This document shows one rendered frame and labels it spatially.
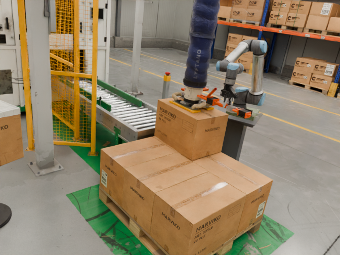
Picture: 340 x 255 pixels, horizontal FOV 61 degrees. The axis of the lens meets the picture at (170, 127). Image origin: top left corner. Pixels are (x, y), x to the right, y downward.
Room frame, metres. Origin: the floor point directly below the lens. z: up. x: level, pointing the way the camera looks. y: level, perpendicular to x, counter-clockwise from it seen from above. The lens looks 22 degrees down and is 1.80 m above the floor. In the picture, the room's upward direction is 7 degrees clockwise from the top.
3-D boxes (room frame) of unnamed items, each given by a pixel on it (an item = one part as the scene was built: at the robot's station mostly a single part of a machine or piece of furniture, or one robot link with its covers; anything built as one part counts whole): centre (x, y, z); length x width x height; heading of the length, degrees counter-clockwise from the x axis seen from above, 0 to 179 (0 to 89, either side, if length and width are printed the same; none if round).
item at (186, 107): (2.66, -0.11, 0.97); 0.34 x 0.10 x 0.05; 44
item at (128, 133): (3.57, 1.12, 0.50); 2.31 x 0.05 x 0.19; 44
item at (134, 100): (4.24, 0.94, 0.60); 1.60 x 0.10 x 0.09; 44
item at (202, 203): (2.27, -0.17, 0.34); 1.20 x 1.00 x 0.40; 44
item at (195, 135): (2.70, -0.19, 0.74); 0.60 x 0.40 x 0.40; 40
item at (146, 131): (2.95, 0.08, 0.58); 0.70 x 0.03 x 0.06; 134
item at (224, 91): (2.44, -0.45, 1.21); 0.09 x 0.08 x 0.12; 43
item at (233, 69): (2.44, -0.46, 1.38); 0.10 x 0.09 x 0.12; 150
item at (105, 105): (3.87, 1.33, 0.60); 1.60 x 0.10 x 0.09; 44
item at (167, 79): (3.72, 0.12, 0.50); 0.07 x 0.07 x 1.00; 44
